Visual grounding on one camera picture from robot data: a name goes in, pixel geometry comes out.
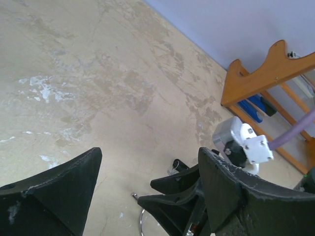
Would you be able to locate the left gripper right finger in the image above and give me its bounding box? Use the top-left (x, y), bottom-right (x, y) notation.
top-left (198, 147), bottom-right (315, 236)

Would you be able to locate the blue stapler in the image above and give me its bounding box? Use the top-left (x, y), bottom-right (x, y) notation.
top-left (237, 95), bottom-right (277, 123)

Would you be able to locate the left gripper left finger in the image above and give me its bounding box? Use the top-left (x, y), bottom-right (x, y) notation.
top-left (0, 147), bottom-right (102, 236)

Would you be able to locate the silver key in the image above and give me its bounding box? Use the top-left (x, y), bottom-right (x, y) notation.
top-left (167, 166), bottom-right (178, 176)

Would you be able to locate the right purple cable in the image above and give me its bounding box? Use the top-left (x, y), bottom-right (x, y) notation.
top-left (268, 112), bottom-right (315, 151)

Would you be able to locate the wooden shelf rack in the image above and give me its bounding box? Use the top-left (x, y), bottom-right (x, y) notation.
top-left (221, 40), bottom-right (315, 174)

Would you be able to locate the metal keyring with keys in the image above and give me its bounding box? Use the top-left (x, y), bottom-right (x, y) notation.
top-left (131, 192), bottom-right (145, 236)

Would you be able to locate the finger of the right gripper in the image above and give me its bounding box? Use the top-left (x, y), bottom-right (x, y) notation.
top-left (137, 193), bottom-right (206, 236)
top-left (150, 164), bottom-right (200, 194)

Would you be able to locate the black key tag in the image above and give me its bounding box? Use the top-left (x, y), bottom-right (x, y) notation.
top-left (172, 159), bottom-right (189, 172)

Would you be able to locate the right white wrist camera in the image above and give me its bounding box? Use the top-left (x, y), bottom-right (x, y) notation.
top-left (212, 116), bottom-right (274, 175)

